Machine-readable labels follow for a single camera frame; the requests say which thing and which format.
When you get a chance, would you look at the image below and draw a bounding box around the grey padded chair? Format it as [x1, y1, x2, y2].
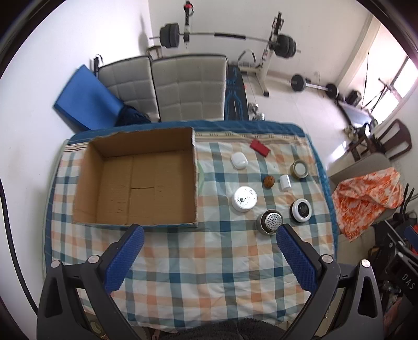
[152, 54, 228, 123]
[98, 56, 160, 123]

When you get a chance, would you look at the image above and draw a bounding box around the olive jar lid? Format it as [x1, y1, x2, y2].
[291, 159, 309, 179]

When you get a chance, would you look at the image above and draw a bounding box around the white oval earbud case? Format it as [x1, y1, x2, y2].
[230, 152, 248, 170]

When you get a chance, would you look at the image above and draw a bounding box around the white round jar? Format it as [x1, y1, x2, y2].
[231, 186, 258, 212]

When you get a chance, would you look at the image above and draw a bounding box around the blue yoga mat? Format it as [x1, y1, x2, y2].
[54, 65, 124, 131]

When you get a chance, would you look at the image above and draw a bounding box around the plaid checkered tablecloth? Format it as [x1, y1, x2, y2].
[44, 119, 337, 334]

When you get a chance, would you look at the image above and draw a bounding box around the small barbell on floor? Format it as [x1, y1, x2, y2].
[291, 74, 339, 99]

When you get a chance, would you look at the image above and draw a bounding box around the barbell on rack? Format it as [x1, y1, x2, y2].
[149, 23, 300, 59]

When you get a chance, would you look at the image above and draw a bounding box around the brown walnut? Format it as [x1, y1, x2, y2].
[263, 176, 276, 189]

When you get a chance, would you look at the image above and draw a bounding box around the red card case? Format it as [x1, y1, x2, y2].
[250, 139, 271, 157]

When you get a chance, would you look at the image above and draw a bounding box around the open cardboard box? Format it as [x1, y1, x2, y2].
[72, 127, 198, 227]

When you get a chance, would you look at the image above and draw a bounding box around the dumbbell on floor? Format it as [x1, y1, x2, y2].
[247, 103, 265, 121]

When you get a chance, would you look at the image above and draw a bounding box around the grey padded chair right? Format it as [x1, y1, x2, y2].
[152, 54, 228, 123]

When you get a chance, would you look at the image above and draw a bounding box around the dark wooden chair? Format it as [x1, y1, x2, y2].
[347, 119, 412, 161]

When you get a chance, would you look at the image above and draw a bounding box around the small white cylinder cap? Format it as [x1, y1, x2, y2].
[279, 174, 291, 191]

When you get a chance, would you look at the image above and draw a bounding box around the metal perforated cup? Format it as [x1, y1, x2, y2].
[256, 209, 283, 235]

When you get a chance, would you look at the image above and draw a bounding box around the black white cosmetic compact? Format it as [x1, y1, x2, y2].
[290, 198, 312, 223]

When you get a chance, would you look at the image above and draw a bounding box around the grey padded chair left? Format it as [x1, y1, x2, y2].
[98, 56, 160, 123]

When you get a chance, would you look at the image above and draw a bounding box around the orange patterned cloth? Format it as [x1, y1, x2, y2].
[332, 167, 404, 241]

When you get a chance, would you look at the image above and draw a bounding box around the beige armchair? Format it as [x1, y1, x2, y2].
[327, 153, 402, 265]

